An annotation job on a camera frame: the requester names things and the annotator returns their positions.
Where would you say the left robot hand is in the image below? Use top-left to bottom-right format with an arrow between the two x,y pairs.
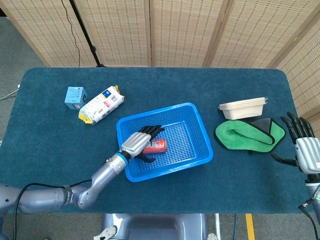
120,124 -> 165,163

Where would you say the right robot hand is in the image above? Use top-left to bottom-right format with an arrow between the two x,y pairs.
270,111 -> 320,175

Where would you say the red soda can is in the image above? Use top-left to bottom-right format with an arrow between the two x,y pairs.
141,138 -> 168,155

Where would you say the white snack packet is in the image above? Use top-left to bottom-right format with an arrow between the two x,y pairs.
78,85 -> 126,126

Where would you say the green microfiber cloth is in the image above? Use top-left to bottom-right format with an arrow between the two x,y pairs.
214,117 -> 286,155

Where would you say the beige plastic food container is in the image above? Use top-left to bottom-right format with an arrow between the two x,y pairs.
217,96 -> 269,121

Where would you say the small light blue box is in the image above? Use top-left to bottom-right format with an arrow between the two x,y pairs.
64,86 -> 89,111

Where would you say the blue plastic basket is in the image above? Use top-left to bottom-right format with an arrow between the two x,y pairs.
115,101 -> 214,183

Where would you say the teal table carpet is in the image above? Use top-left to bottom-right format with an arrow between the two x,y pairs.
0,66 -> 320,215

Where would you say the grey robot torso base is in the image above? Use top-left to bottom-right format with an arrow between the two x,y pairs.
93,213 -> 218,240

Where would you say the yellow floor tape strip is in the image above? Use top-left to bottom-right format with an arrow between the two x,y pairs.
245,213 -> 256,240

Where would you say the white floor strip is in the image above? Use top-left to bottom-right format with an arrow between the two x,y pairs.
214,213 -> 222,240

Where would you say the black tripod stand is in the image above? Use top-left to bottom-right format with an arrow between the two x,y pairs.
68,0 -> 107,68

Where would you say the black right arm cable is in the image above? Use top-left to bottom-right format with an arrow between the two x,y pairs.
297,197 -> 320,240

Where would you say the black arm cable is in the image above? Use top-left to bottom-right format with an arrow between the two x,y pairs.
297,197 -> 320,240
13,178 -> 93,240

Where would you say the thin black hanging cable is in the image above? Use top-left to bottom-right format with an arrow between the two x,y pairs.
60,0 -> 81,67

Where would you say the white floor cable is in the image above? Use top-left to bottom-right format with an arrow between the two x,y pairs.
0,83 -> 21,101

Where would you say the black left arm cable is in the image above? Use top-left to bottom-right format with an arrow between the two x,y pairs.
13,178 -> 93,240

